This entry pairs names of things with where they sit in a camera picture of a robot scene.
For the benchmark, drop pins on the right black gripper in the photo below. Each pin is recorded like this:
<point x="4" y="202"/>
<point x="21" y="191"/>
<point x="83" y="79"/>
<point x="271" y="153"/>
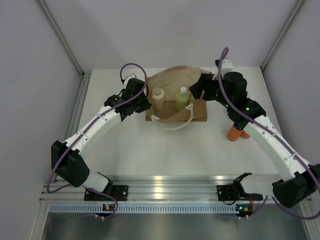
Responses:
<point x="204" y="83"/>

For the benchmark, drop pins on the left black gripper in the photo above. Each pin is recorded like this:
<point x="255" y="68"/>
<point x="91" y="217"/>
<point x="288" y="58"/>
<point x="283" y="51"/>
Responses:
<point x="146" y="105"/>

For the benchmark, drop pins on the cream round-cap bottle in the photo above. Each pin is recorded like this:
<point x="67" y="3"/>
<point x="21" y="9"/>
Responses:
<point x="158" y="98"/>

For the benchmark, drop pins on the brown canvas tote bag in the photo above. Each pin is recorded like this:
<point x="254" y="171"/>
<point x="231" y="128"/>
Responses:
<point x="171" y="80"/>

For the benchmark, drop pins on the yellow-green pump bottle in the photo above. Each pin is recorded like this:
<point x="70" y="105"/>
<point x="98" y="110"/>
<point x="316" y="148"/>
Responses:
<point x="182" y="98"/>

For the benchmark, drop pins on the orange bottle blue cap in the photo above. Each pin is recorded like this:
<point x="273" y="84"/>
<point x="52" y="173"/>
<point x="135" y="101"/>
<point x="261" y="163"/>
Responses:
<point x="234" y="132"/>

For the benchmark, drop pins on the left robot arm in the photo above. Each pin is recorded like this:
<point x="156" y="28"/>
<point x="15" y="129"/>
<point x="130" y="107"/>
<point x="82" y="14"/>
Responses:
<point x="68" y="158"/>

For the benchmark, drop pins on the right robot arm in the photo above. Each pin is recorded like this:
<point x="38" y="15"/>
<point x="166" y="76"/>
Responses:
<point x="297" y="179"/>

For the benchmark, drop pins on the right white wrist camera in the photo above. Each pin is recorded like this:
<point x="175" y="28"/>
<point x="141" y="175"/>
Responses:
<point x="226" y="66"/>

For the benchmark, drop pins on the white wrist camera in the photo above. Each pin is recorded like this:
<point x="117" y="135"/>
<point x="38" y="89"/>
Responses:
<point x="132" y="75"/>
<point x="226" y="66"/>

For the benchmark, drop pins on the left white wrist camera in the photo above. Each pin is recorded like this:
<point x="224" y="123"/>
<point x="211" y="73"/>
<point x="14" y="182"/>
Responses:
<point x="132" y="75"/>

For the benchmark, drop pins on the aluminium corner post left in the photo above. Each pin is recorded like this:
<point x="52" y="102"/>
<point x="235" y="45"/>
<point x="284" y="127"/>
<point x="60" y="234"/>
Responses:
<point x="59" y="34"/>

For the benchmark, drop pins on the aluminium corner post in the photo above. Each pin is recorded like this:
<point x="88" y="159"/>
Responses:
<point x="59" y="34"/>
<point x="284" y="30"/>

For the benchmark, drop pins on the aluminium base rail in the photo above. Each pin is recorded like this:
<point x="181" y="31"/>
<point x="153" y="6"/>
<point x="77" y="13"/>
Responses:
<point x="152" y="189"/>

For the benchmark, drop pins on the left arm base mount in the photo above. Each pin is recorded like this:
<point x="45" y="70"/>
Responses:
<point x="118" y="192"/>

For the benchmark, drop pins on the aluminium corner post right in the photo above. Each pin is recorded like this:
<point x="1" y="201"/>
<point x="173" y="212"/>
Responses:
<point x="284" y="30"/>

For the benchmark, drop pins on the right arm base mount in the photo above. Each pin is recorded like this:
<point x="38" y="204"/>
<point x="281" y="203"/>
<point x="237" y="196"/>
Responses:
<point x="227" y="193"/>

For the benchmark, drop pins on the white slotted cable duct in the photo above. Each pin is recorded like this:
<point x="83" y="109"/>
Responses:
<point x="145" y="208"/>

